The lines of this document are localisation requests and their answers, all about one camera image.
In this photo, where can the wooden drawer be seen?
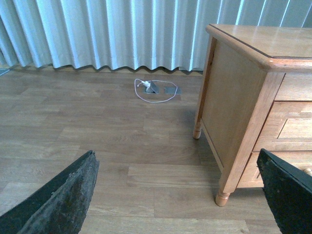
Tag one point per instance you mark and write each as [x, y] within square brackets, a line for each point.
[251, 176]
[288, 127]

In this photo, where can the pale blue pleated curtain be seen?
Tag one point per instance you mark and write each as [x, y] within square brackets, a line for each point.
[129, 33]

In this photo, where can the light wooden nightstand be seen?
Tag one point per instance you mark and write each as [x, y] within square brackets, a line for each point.
[247, 70]

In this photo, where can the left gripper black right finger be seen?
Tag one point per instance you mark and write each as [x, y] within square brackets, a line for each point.
[288, 191]

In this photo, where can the open metal floor outlet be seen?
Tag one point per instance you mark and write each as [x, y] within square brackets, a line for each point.
[150, 87]

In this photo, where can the closed metal floor outlet cover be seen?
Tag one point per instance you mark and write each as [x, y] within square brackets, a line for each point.
[172, 91]

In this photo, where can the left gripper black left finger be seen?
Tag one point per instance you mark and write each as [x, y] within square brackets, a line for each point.
[58, 207]

